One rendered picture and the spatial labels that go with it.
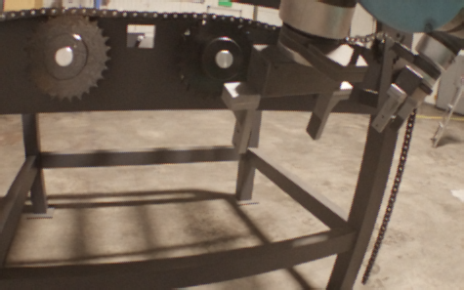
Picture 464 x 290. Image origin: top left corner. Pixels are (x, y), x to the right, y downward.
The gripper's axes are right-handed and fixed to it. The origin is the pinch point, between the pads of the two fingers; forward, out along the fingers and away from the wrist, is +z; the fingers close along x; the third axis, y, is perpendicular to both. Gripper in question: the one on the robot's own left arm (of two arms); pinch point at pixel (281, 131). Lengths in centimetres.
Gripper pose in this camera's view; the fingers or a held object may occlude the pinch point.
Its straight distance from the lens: 49.7
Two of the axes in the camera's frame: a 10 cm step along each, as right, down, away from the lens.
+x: -9.1, 1.5, -3.8
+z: -1.5, 7.4, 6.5
